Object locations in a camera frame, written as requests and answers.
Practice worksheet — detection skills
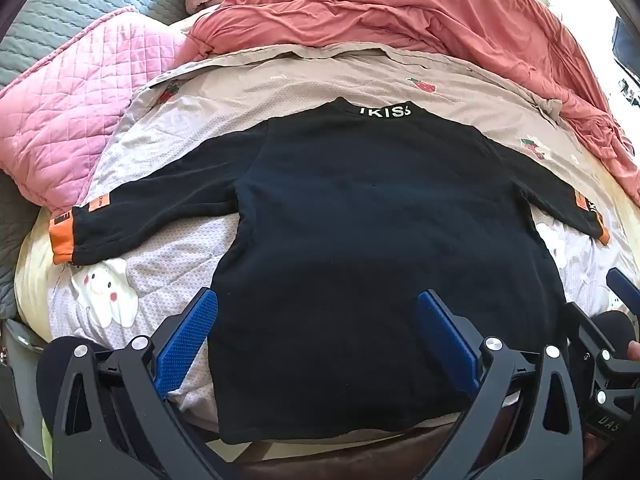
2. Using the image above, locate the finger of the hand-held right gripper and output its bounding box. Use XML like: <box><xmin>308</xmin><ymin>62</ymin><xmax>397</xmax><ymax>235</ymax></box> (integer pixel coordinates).
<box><xmin>606</xmin><ymin>267</ymin><xmax>640</xmax><ymax>312</ymax></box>
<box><xmin>564</xmin><ymin>302</ymin><xmax>623</xmax><ymax>378</ymax></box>

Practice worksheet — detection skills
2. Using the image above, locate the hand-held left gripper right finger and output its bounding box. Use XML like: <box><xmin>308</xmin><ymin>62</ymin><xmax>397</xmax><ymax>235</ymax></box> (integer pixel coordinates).
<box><xmin>417</xmin><ymin>289</ymin><xmax>584</xmax><ymax>480</ymax></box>

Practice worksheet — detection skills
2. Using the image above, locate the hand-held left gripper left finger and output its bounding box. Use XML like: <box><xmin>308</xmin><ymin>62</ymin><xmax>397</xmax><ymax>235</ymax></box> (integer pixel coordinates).
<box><xmin>52</xmin><ymin>287</ymin><xmax>221</xmax><ymax>480</ymax></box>

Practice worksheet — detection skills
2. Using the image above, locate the black long-sleeved shirt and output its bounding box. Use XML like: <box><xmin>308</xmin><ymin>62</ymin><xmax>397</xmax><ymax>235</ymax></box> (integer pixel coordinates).
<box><xmin>50</xmin><ymin>96</ymin><xmax>612</xmax><ymax>446</ymax></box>

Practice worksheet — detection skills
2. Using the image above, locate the yellow bed sheet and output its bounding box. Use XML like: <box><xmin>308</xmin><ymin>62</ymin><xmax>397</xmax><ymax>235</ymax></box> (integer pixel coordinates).
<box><xmin>14</xmin><ymin>220</ymin><xmax>76</xmax><ymax>343</ymax></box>

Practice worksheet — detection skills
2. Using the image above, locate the black television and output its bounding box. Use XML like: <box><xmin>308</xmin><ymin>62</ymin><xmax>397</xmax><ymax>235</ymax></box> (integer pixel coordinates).
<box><xmin>612</xmin><ymin>16</ymin><xmax>640</xmax><ymax>70</ymax></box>

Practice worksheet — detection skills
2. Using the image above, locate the pink quilted pillow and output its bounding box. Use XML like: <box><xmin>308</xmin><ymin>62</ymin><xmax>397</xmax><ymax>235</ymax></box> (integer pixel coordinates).
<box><xmin>0</xmin><ymin>6</ymin><xmax>202</xmax><ymax>211</ymax></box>

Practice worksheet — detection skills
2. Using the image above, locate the printed strawberry blanket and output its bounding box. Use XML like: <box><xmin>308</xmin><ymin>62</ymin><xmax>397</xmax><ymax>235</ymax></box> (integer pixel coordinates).
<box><xmin>47</xmin><ymin>44</ymin><xmax>640</xmax><ymax>436</ymax></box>

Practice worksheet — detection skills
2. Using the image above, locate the red-pink duvet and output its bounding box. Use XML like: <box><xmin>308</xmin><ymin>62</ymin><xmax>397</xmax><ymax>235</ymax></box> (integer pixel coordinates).
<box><xmin>187</xmin><ymin>0</ymin><xmax>640</xmax><ymax>207</ymax></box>

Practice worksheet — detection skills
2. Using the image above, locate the grey quilted headboard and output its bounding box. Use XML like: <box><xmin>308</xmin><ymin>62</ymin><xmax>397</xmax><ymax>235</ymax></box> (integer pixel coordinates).
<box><xmin>0</xmin><ymin>0</ymin><xmax>193</xmax><ymax>321</ymax></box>

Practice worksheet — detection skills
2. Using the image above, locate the brown bed frame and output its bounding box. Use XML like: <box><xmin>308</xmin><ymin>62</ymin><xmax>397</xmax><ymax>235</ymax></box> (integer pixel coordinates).
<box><xmin>207</xmin><ymin>427</ymin><xmax>501</xmax><ymax>480</ymax></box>

